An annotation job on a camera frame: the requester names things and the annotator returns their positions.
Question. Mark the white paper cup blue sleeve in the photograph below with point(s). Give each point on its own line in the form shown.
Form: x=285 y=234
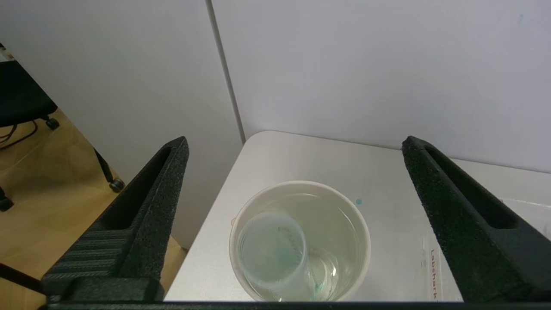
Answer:
x=344 y=224

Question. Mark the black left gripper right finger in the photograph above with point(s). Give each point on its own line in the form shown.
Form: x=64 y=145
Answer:
x=473 y=241

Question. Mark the clear acrylic test tube rack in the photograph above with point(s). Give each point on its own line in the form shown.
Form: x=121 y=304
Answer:
x=443 y=275

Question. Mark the black office chair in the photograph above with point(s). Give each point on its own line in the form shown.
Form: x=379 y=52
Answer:
x=21 y=99

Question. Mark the test tube with blue pigment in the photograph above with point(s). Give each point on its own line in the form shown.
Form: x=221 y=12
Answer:
x=271 y=254

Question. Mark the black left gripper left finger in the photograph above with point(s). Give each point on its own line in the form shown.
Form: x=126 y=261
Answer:
x=125 y=249

